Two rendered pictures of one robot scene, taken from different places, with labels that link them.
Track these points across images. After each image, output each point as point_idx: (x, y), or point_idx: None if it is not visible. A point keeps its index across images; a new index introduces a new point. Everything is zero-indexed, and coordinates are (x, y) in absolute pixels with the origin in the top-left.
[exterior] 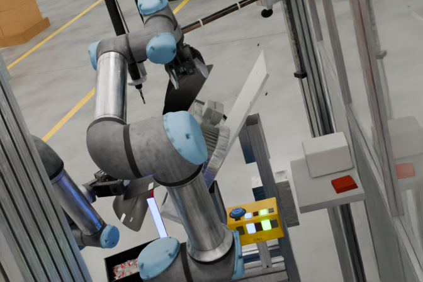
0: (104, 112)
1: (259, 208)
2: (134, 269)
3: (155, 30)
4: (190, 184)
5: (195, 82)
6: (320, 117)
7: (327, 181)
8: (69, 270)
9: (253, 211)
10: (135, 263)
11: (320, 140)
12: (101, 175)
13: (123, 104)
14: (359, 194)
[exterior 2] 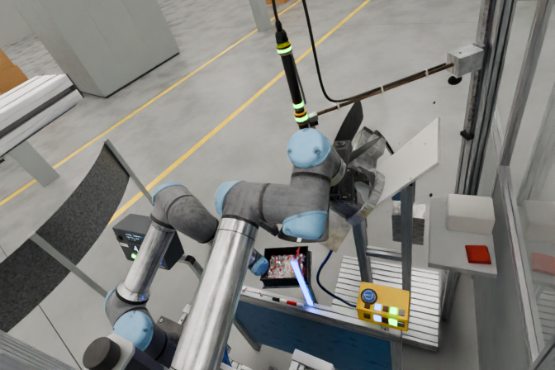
0: (182, 367)
1: (390, 300)
2: (283, 267)
3: (300, 202)
4: None
5: (361, 149)
6: (471, 171)
7: (461, 240)
8: None
9: (384, 303)
10: (285, 260)
11: (466, 201)
12: None
13: (221, 337)
14: (490, 274)
